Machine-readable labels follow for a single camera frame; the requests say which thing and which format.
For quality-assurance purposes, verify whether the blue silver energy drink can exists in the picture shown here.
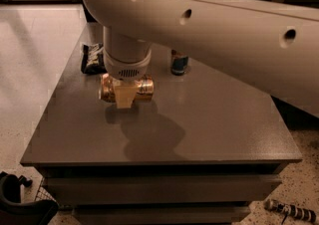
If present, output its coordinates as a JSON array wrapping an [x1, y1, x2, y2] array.
[[170, 50, 188, 76]]

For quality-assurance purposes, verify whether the black white striped tool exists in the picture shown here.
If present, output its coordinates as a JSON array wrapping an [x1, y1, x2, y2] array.
[[264, 199, 319, 224]]

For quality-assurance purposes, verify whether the black chair base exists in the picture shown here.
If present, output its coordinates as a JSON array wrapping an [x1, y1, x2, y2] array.
[[0, 171, 58, 225]]

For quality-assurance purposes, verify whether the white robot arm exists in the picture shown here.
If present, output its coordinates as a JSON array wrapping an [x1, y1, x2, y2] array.
[[83, 0, 319, 115]]

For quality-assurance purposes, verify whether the grey drawer cabinet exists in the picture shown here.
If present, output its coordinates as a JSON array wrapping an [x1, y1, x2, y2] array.
[[21, 47, 301, 225]]

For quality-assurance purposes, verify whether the dark blue chip bag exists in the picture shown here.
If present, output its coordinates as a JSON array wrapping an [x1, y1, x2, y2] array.
[[81, 43, 107, 75]]

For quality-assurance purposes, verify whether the orange soda can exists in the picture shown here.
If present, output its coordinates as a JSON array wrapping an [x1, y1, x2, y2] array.
[[99, 74, 155, 103]]

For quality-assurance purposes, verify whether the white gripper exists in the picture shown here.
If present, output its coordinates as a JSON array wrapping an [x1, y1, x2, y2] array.
[[104, 49, 152, 109]]

